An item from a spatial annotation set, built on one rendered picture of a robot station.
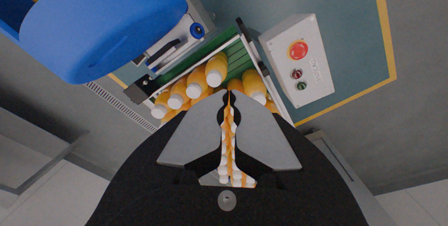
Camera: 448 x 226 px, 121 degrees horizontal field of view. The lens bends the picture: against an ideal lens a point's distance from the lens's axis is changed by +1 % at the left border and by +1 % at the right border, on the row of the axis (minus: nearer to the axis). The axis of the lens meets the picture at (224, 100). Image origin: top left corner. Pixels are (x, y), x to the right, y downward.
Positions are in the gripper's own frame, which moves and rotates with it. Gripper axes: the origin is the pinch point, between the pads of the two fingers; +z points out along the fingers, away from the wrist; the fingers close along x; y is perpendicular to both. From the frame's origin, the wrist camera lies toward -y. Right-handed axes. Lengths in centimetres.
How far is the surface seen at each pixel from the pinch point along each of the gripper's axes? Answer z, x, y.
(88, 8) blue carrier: 7.3, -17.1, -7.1
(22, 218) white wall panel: 39, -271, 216
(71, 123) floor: 129, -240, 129
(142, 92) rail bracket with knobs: 29.0, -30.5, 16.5
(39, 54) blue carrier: 6.2, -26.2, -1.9
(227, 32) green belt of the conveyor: 40.0, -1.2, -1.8
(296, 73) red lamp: 18.3, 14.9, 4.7
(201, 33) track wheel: 32.5, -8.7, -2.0
